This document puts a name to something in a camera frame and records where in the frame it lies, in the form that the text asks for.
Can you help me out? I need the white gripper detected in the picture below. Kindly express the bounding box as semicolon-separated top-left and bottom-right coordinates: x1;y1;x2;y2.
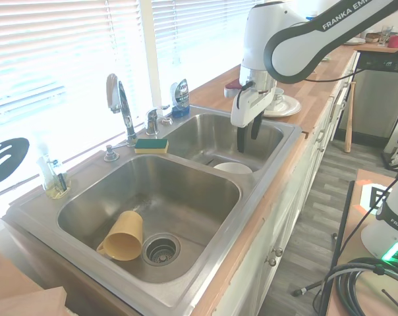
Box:
231;80;276;153

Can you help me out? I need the chrome kitchen faucet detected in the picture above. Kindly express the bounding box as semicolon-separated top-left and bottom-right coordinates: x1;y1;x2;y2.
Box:
105;72;138;147

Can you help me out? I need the white ceramic bowl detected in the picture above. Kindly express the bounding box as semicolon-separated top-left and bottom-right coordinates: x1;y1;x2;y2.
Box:
213;162;253;174

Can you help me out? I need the white dinner plate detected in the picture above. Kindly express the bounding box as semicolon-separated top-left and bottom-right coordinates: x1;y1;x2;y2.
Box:
261;95;301;118

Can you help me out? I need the white patterned teacup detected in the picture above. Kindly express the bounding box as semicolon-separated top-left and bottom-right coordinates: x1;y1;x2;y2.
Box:
268;87;285;109

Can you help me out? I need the red white plastic container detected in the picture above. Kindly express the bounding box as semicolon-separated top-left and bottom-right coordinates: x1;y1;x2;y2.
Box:
223;80;242;98

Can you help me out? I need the stainless steel double sink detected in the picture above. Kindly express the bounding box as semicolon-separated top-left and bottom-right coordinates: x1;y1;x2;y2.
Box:
6;104;304;309

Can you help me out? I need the blue Dawn soap bottle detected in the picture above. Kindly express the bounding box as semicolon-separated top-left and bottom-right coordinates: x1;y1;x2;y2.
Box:
170;78;190;119

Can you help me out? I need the white kitchen cabinet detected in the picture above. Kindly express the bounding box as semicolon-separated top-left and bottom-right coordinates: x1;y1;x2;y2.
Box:
192;49;361;316

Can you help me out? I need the yellow green dish sponge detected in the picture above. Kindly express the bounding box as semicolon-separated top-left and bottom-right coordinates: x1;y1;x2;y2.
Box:
134;138;169;155

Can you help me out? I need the wooden baseball bat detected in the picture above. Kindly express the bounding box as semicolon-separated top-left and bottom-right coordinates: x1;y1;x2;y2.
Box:
343;81;357;153

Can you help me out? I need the narrow white window blind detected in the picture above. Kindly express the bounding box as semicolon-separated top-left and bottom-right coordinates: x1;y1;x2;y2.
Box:
151;0;264;99

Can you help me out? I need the stainless steel dishwasher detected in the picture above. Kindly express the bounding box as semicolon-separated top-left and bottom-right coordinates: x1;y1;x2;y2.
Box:
337;49;398;141

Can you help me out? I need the printed marker tag sheet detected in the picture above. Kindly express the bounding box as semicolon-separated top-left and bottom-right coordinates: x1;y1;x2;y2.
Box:
356;179;397;215

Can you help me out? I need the black metal stand pole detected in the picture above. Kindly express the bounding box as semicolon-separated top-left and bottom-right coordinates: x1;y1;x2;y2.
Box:
317;180;356;316

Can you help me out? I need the metal sink drain strainer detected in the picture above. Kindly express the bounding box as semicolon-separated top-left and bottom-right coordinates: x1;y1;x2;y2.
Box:
142;232;182;266

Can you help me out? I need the clear drinking glass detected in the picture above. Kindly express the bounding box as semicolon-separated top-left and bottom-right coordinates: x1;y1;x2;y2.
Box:
378;25;393;47

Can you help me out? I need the tan round bottle holder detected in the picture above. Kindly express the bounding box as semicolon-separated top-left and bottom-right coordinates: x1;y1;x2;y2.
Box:
45;186;71;199

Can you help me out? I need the clear small soap bottle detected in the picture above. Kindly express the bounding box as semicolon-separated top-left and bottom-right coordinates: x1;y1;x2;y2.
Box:
36;141;69;194

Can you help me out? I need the wide white window blind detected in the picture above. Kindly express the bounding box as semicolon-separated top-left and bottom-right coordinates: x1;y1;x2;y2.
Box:
0;0;144;200

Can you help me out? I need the black slotted spatula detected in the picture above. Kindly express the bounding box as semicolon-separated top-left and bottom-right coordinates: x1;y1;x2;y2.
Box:
0;137;31;187

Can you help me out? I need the brown cardboard box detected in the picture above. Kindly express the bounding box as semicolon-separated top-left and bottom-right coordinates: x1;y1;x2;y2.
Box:
0;242;68;316

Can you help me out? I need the chrome faucet lever handle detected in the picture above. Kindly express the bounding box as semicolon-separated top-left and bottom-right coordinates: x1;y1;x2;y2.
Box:
144;105;171;136

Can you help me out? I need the black camera cable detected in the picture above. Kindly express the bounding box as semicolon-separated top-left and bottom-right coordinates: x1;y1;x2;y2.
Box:
241;49;398;97

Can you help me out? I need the black coiled cable bundle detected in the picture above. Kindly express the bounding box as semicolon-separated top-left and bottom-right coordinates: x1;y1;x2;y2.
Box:
324;257;398;316

